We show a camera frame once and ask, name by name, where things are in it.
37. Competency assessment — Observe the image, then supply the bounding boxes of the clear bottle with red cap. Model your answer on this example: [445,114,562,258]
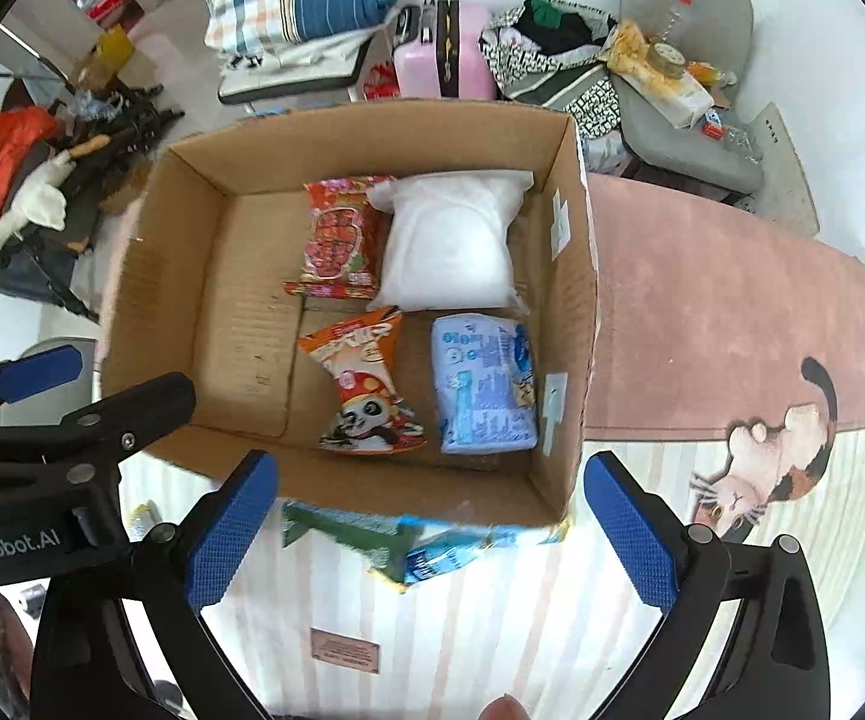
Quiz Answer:
[657,0,692,46]

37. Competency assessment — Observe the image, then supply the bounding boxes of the white goose plush toy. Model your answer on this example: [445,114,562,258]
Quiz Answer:
[0,133,111,267]

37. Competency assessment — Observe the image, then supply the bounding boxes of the white folded bedding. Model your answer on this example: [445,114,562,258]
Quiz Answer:
[218,26,381,106]

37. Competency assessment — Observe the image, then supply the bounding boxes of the brown cardboard box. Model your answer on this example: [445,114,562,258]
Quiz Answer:
[98,99,600,530]

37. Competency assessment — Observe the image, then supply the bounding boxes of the black white patterned bag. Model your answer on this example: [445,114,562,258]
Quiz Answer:
[477,0,629,158]

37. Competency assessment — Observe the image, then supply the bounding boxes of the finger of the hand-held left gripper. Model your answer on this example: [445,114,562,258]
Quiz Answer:
[0,345,85,428]
[0,373,197,470]

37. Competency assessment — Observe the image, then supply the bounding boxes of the glass jar with lid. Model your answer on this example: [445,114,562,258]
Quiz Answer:
[646,41,684,80]

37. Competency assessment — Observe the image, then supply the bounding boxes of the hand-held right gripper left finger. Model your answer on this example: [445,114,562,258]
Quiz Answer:
[31,451,280,720]

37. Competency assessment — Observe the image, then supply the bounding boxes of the pink cat printed rug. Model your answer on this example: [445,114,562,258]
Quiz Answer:
[103,172,865,720]

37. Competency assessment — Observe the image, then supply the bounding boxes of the pink suitcase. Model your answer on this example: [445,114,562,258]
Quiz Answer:
[391,0,497,100]

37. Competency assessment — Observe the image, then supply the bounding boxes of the blue snack packet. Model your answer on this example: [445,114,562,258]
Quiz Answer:
[403,514,572,586]

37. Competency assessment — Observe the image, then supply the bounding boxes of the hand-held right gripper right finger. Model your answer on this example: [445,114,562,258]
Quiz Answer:
[584,451,831,720]

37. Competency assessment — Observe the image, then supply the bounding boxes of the red plastic bag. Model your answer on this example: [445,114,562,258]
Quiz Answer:
[364,64,404,100]

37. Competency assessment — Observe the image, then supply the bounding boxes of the orange panda snack packet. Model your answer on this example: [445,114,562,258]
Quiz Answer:
[298,306,428,457]

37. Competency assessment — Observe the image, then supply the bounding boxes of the white soft bag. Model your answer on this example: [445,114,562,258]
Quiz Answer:
[365,169,534,314]

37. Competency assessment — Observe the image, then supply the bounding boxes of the yellow snack bag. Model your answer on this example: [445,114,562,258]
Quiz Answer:
[601,19,714,128]

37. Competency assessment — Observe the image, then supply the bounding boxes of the black tripod stands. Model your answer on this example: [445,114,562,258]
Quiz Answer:
[0,82,186,316]

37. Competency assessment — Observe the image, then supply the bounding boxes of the red snack packet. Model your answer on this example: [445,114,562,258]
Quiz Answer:
[284,176,396,301]

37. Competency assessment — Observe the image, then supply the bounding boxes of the green snack packet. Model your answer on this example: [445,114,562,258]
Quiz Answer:
[281,502,422,578]

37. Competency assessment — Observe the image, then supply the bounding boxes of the light blue tissue pack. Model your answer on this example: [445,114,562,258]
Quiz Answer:
[431,313,540,455]

